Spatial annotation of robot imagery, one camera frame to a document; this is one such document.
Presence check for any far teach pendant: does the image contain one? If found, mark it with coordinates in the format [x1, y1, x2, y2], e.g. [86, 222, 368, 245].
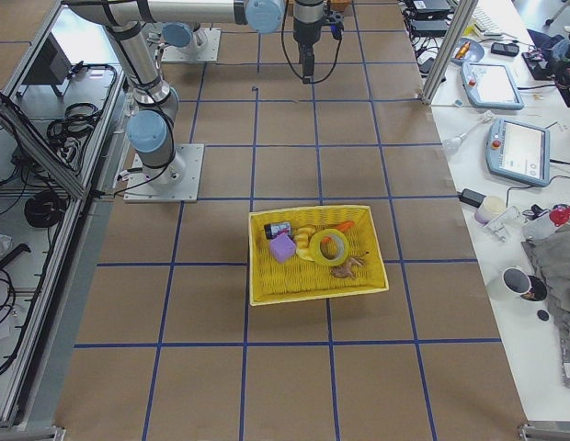
[461, 62, 525, 110]

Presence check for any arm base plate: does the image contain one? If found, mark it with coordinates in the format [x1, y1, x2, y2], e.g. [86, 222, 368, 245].
[162, 23, 221, 64]
[123, 143, 205, 203]

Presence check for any lavender white cup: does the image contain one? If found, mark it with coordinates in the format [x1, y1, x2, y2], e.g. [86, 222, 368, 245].
[474, 196, 506, 224]

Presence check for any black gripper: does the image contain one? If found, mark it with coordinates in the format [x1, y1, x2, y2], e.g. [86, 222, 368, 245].
[293, 0, 344, 84]

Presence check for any aluminium frame post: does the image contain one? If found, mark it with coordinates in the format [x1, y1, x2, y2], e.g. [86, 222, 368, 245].
[421, 0, 478, 105]

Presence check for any toy croissant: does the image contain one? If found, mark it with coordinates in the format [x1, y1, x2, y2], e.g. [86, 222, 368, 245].
[293, 225, 316, 262]

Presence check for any red round object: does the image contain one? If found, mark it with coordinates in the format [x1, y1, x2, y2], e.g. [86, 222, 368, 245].
[549, 204, 570, 228]

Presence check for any yellow tape roll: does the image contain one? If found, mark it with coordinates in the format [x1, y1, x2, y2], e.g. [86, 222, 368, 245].
[309, 229, 349, 266]

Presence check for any black monitor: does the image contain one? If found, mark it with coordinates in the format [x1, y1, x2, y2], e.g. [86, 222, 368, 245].
[17, 33, 73, 97]

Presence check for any brown toy lion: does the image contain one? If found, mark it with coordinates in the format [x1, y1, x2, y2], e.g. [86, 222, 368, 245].
[329, 252, 369, 279]

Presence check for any black cylindrical can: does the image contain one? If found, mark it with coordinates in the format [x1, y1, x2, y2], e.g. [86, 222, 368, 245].
[263, 221, 291, 240]

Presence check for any coiled black cable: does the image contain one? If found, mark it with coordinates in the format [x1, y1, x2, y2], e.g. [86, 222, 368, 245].
[23, 187, 65, 230]

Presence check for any near teach pendant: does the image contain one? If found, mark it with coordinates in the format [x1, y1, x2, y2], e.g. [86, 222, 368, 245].
[485, 118, 551, 187]

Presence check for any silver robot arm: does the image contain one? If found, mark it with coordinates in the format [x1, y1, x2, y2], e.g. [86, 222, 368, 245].
[162, 22, 208, 53]
[67, 1, 287, 198]

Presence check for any yellow woven basket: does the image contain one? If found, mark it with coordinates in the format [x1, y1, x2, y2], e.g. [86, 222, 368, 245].
[248, 205, 389, 306]

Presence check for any blue plate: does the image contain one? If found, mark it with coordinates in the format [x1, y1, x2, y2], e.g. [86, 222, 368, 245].
[450, 38, 485, 65]

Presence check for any brass cylinder tool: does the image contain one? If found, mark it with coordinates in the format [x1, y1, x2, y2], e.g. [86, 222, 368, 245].
[454, 41, 471, 60]

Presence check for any black power adapter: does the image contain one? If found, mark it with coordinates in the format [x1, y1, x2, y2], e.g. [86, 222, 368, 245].
[458, 188, 486, 209]

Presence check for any teach pendant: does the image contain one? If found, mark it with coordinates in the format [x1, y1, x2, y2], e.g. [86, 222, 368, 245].
[485, 118, 551, 187]
[461, 62, 525, 110]

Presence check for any orange toy carrot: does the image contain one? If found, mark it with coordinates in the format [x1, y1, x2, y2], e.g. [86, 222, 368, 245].
[321, 220, 355, 244]

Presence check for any grey cloth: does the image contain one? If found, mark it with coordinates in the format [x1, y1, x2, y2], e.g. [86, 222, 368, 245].
[522, 227, 570, 389]

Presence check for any purple foam cube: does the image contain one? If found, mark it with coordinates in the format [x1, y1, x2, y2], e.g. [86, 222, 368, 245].
[269, 233, 296, 264]

